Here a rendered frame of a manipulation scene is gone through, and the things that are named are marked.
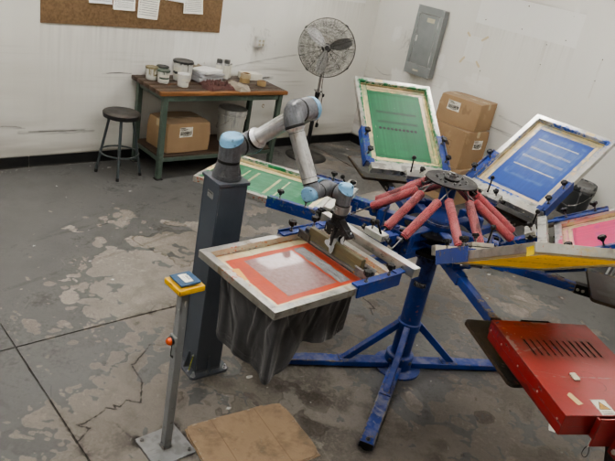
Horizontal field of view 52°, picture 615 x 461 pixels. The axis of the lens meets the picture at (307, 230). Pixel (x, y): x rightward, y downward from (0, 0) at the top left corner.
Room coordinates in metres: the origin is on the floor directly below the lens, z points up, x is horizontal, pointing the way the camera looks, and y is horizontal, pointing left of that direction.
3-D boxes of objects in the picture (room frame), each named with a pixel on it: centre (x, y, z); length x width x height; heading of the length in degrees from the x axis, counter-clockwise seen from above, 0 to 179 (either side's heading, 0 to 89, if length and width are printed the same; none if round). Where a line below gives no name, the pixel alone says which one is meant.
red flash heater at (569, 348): (2.09, -1.12, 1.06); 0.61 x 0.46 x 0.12; 16
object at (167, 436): (2.38, 0.48, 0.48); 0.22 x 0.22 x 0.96; 46
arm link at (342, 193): (2.88, -0.14, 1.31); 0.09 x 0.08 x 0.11; 60
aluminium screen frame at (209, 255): (2.70, 0.00, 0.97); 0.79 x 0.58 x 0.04; 136
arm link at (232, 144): (3.08, 0.46, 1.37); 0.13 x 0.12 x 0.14; 150
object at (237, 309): (2.50, 0.20, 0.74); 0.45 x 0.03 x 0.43; 46
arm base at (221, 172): (3.07, 0.47, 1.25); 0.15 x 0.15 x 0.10
